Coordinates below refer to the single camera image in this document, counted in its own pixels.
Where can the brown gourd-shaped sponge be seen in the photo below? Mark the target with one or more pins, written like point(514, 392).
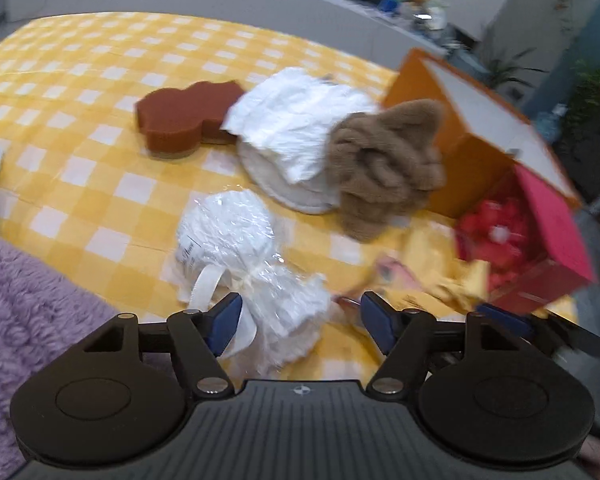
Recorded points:
point(175, 122)

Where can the white tissue cloth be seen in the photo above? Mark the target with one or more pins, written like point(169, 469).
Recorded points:
point(287, 118)

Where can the yellow cloth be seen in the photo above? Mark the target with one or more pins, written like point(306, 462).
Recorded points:
point(427, 274)

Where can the white lace item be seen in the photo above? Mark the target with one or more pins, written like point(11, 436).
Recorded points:
point(231, 242)

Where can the pink box of red items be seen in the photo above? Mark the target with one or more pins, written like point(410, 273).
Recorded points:
point(524, 230)

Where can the round white towel pad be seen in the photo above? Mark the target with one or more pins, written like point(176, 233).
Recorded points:
point(314, 196)

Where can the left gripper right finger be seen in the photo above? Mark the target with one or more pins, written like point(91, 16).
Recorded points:
point(403, 338)

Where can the purple fuzzy blanket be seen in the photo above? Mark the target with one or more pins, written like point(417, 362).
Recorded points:
point(42, 314)

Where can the yellow white checkered tablecloth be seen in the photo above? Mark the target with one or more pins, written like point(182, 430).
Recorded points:
point(79, 190)

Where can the potted long-leaf plant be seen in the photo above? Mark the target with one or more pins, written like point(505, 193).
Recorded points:
point(501, 68)

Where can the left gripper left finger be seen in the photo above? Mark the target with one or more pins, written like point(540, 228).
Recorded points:
point(198, 339)

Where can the white TV console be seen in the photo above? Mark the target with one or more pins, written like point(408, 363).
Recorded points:
point(340, 24)

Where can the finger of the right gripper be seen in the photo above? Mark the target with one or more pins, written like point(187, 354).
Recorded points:
point(517, 325)

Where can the orange cardboard box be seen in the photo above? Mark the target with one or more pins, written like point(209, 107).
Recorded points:
point(481, 136)

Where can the brown fuzzy plush cloth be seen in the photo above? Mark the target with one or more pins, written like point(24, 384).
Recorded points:
point(384, 165)

